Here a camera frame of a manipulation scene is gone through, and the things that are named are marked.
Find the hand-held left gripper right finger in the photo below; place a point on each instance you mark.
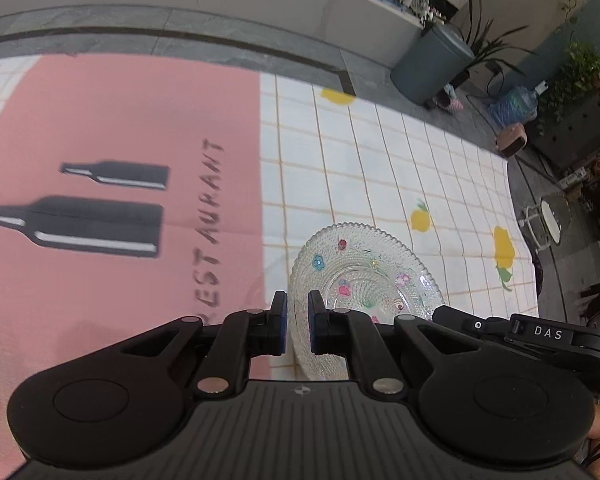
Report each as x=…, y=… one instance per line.
x=312, y=327

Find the pair of patterned slippers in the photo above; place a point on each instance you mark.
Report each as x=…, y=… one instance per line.
x=449, y=102

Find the grey trash bin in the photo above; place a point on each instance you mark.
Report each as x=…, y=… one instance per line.
x=430, y=65

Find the lemon print checked tablecloth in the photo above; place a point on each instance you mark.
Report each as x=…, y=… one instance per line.
x=380, y=160

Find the pink space heater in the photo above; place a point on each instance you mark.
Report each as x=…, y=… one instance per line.
x=512, y=139

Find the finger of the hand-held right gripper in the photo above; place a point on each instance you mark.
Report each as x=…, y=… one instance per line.
x=452, y=317

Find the round white stool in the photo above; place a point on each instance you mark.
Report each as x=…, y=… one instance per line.
x=547, y=217

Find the blue water bottle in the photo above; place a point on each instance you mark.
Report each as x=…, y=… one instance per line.
x=514, y=106

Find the trailing green vine plant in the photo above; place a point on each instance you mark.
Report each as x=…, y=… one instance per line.
x=582, y=77

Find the flower print glass plate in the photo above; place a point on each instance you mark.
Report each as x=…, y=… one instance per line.
x=360, y=265

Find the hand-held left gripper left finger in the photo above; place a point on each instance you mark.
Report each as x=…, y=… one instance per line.
x=283, y=327

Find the green plant in black pot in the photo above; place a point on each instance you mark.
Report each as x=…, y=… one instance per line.
x=485, y=40

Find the dark side cabinet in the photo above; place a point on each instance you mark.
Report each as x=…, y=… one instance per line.
x=575, y=130

